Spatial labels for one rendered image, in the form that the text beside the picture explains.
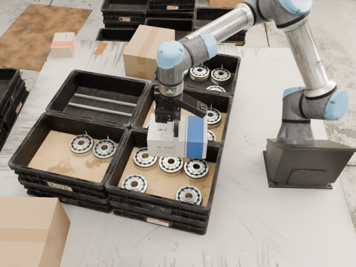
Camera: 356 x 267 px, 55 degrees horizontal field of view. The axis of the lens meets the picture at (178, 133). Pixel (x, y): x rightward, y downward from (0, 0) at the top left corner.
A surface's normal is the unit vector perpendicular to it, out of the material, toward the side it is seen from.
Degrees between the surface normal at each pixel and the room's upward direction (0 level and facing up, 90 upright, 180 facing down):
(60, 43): 0
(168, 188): 0
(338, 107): 61
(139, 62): 90
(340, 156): 90
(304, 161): 90
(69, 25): 0
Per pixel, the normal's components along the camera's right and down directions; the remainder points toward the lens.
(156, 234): 0.00, -0.65
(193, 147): -0.06, 0.76
